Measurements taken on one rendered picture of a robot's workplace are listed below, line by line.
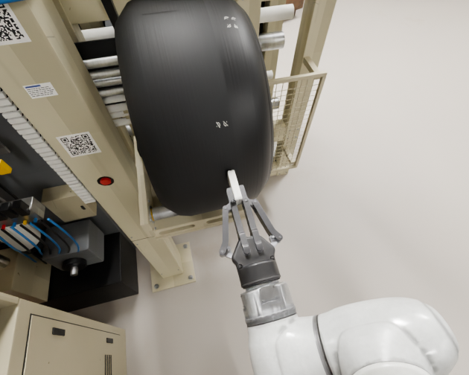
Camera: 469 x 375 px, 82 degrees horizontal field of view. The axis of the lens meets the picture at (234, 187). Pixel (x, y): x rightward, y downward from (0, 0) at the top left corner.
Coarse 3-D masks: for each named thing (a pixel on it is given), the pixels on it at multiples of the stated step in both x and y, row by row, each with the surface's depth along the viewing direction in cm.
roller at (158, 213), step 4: (152, 208) 91; (156, 208) 91; (160, 208) 91; (164, 208) 91; (152, 212) 90; (156, 212) 90; (160, 212) 90; (164, 212) 90; (168, 212) 91; (172, 212) 91; (152, 216) 90; (156, 216) 90; (160, 216) 90; (164, 216) 91; (168, 216) 91; (172, 216) 92
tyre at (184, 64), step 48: (144, 0) 56; (192, 0) 55; (144, 48) 50; (192, 48) 51; (240, 48) 52; (144, 96) 50; (192, 96) 51; (240, 96) 52; (144, 144) 54; (192, 144) 53; (240, 144) 55; (192, 192) 60
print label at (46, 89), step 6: (36, 84) 52; (42, 84) 53; (48, 84) 53; (30, 90) 53; (36, 90) 53; (42, 90) 54; (48, 90) 54; (54, 90) 54; (36, 96) 54; (42, 96) 55; (48, 96) 55
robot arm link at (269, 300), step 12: (252, 288) 47; (264, 288) 45; (276, 288) 45; (288, 288) 48; (252, 300) 45; (264, 300) 44; (276, 300) 44; (288, 300) 45; (252, 312) 44; (264, 312) 43; (276, 312) 43; (288, 312) 44; (252, 324) 44
